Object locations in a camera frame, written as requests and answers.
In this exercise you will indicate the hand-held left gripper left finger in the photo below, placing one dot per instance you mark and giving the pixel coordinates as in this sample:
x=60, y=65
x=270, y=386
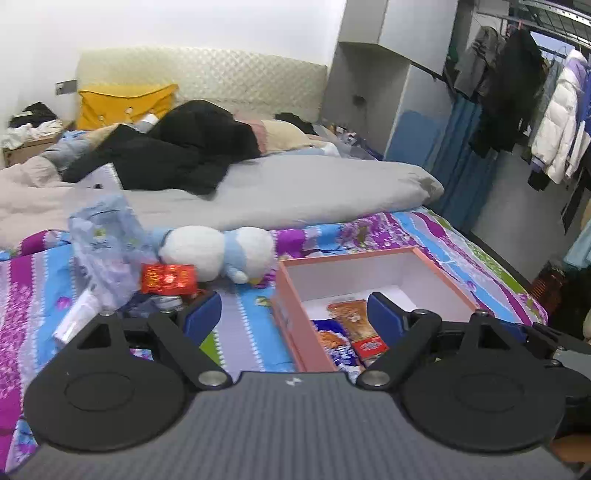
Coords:
x=203, y=316

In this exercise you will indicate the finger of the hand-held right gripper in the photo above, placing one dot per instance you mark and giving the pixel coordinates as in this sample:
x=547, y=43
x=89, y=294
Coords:
x=549, y=339

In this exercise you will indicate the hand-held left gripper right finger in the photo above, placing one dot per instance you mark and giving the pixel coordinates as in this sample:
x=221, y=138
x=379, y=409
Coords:
x=385, y=318

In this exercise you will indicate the orange brown snack packet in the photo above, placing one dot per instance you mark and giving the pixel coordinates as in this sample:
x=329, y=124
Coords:
x=353, y=321

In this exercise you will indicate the orange-red snack packet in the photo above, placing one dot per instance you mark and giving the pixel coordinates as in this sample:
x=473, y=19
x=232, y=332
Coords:
x=168, y=279

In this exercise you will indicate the purple blue snack packet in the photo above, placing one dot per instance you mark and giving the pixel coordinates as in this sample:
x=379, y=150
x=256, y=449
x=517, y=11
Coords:
x=339, y=350

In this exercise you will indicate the pink cardboard box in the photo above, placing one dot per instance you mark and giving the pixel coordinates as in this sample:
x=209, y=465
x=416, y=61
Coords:
x=300, y=327

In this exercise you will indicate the dark red basket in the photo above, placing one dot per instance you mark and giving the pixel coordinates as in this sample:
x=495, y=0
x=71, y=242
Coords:
x=549, y=284

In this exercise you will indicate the white and blue plush toy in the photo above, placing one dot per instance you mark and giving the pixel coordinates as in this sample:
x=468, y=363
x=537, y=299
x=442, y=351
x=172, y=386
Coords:
x=198, y=251

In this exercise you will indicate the teal hanging garment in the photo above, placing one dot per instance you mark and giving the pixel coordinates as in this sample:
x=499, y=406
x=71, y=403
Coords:
x=579, y=251

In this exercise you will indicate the clear blue plastic bag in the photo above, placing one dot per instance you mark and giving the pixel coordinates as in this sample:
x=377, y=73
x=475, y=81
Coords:
x=106, y=249

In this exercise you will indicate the white tube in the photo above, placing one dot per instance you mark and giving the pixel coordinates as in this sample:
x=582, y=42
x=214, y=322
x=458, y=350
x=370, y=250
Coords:
x=76, y=318

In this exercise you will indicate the grey duvet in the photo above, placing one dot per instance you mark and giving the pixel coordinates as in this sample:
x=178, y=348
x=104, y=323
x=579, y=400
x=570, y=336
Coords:
x=300, y=189

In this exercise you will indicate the blue curtain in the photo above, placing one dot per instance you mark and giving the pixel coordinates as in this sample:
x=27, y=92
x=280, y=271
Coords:
x=457, y=175

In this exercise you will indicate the floral striped bedsheet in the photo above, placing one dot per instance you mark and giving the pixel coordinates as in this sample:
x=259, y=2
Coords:
x=37, y=286

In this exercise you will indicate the black garment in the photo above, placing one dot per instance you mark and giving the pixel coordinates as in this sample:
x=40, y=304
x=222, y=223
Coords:
x=184, y=143

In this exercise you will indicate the blue foam pad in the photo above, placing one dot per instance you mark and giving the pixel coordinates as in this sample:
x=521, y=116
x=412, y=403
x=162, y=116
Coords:
x=413, y=138

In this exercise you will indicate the pink pillow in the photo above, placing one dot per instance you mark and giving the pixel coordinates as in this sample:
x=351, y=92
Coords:
x=261, y=136

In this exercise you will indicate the group of small bottles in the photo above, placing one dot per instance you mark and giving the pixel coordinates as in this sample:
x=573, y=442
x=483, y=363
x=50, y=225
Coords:
x=344, y=134

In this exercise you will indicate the beige pillow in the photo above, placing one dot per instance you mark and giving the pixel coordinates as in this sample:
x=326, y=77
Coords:
x=284, y=137

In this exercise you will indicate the blue grey garment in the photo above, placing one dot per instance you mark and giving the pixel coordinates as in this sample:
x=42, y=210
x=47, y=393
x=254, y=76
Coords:
x=69, y=150

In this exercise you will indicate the dark cloth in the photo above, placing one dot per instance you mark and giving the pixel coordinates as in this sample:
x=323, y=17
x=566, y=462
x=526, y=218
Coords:
x=295, y=121

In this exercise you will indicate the white puffer jacket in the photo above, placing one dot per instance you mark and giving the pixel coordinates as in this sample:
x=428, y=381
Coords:
x=561, y=120

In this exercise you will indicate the blue hanging garment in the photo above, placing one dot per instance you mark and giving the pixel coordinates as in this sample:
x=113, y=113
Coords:
x=584, y=115

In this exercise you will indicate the yellow pillow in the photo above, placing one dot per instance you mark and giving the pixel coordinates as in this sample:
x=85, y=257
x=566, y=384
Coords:
x=111, y=106

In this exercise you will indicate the wooden nightstand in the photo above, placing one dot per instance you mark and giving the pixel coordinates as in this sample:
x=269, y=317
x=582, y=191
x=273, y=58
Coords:
x=27, y=154

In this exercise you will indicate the cream quilted headboard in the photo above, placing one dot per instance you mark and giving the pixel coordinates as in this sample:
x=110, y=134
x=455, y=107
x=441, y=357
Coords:
x=231, y=74

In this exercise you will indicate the pile of clothes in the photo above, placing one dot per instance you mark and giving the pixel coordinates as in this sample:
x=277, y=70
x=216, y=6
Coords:
x=32, y=124

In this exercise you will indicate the black hanging coat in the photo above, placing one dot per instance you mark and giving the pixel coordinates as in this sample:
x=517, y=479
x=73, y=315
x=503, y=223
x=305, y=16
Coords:
x=512, y=83

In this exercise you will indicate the grey hanging garment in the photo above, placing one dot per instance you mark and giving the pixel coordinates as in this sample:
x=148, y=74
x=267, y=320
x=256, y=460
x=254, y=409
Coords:
x=475, y=60

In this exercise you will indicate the white wardrobe cabinet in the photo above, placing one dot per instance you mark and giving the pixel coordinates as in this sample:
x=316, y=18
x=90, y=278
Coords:
x=392, y=23

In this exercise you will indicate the metal clothes rack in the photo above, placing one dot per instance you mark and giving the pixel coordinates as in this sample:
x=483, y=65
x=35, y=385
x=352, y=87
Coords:
x=554, y=16

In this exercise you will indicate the wall socket with charger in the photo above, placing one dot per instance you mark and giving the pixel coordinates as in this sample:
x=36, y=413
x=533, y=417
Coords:
x=358, y=100

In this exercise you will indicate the grey wall plate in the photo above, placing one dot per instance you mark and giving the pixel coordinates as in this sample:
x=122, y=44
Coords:
x=66, y=87

